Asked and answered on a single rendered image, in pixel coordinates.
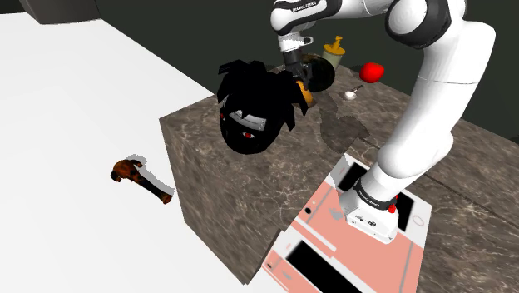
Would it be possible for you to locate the dark round bowl orange rim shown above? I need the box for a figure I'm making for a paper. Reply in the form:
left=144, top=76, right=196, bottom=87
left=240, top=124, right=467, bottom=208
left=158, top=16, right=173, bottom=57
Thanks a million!
left=294, top=53, right=337, bottom=109

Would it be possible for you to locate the olive jar with yellow lid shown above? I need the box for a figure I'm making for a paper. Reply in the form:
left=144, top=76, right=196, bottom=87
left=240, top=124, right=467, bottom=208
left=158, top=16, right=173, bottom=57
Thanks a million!
left=322, top=35, right=347, bottom=71

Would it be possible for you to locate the black spiky-haired figure head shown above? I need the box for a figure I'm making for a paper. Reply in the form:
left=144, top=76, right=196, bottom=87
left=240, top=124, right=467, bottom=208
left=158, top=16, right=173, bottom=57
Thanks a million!
left=216, top=59, right=309, bottom=156

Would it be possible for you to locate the red apple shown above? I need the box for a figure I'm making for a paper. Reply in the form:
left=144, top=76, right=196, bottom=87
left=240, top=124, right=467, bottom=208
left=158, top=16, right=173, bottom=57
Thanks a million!
left=358, top=62, right=386, bottom=85

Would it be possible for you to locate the brown club-shaped thing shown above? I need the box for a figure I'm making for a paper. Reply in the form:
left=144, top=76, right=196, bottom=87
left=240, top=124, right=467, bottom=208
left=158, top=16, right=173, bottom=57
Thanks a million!
left=110, top=158, right=174, bottom=206

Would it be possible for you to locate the pink and white robot stand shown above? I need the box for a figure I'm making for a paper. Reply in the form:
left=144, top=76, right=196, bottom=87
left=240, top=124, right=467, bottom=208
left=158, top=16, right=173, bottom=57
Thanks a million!
left=260, top=153, right=433, bottom=293

